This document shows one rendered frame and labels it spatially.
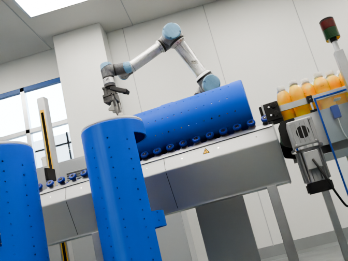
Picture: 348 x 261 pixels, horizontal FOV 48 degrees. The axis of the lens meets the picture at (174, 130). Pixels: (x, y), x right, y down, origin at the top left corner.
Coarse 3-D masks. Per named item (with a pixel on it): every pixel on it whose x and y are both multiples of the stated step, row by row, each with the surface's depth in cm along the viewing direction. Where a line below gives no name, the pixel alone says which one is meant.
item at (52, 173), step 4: (40, 168) 239; (44, 168) 238; (48, 168) 240; (44, 172) 237; (48, 172) 238; (52, 172) 243; (44, 176) 237; (48, 176) 237; (52, 176) 241; (44, 180) 236; (48, 180) 239; (44, 184) 236; (44, 188) 235
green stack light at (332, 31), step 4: (328, 28) 173; (332, 28) 173; (336, 28) 173; (324, 32) 175; (328, 32) 173; (332, 32) 172; (336, 32) 172; (324, 36) 176; (328, 36) 173; (332, 36) 172; (336, 36) 173; (340, 36) 174; (328, 40) 175
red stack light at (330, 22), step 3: (330, 18) 174; (324, 21) 175; (327, 21) 174; (330, 21) 174; (333, 21) 174; (321, 24) 176; (324, 24) 175; (327, 24) 174; (330, 24) 173; (333, 24) 174; (321, 27) 177; (324, 27) 175; (327, 27) 174
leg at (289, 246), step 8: (272, 192) 195; (272, 200) 194; (280, 200) 193; (280, 208) 193; (280, 216) 192; (280, 224) 191; (280, 232) 191; (288, 232) 190; (288, 240) 189; (288, 248) 188; (288, 256) 188; (296, 256) 187
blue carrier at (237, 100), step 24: (192, 96) 217; (216, 96) 209; (240, 96) 204; (144, 120) 217; (168, 120) 212; (192, 120) 209; (216, 120) 207; (240, 120) 206; (144, 144) 216; (192, 144) 217
